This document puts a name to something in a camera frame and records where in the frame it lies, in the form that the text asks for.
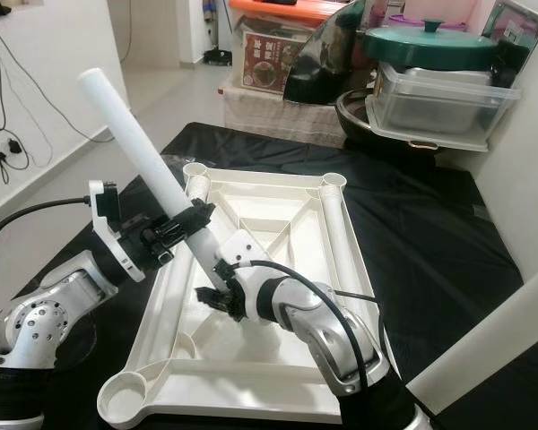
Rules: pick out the clear plastic storage bin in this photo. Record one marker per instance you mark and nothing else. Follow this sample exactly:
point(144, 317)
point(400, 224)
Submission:
point(439, 106)

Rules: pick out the black tablecloth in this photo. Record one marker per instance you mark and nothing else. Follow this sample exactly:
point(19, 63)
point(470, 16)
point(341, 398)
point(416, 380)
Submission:
point(421, 215)

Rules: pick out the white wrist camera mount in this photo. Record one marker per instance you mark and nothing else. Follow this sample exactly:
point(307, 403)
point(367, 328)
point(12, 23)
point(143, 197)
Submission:
point(242, 246)
point(117, 255)

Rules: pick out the black floor mop head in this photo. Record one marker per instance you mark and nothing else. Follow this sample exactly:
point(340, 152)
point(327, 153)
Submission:
point(215, 57)

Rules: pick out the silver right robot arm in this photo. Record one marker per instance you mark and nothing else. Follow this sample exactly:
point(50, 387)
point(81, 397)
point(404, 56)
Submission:
point(323, 313)

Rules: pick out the orange-lidded storage box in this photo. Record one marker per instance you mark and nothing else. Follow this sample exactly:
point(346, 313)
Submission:
point(264, 67)

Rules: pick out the black wok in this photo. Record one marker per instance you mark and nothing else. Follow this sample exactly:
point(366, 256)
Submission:
point(354, 121)

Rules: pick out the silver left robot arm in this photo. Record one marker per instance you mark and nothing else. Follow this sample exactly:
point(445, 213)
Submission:
point(49, 313)

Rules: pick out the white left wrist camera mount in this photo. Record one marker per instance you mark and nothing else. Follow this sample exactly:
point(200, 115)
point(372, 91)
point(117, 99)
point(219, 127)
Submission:
point(117, 255)

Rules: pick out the black power adapter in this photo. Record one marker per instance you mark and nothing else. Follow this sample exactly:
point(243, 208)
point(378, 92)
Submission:
point(13, 145)

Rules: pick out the black plastic bag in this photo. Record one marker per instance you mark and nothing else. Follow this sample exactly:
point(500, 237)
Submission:
point(323, 72)

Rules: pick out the small black cloth bundle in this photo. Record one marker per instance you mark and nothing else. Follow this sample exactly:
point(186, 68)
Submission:
point(275, 3)

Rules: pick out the white plastic children table top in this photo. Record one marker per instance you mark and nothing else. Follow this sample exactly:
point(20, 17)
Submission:
point(242, 394)

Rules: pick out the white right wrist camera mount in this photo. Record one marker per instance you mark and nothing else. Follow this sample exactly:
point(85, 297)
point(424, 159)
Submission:
point(242, 246)

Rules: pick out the green round pot lid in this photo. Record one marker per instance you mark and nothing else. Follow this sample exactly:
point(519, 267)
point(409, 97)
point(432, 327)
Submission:
point(430, 49)

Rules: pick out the purple printed box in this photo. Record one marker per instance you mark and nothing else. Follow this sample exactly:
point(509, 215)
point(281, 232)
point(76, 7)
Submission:
point(520, 27)

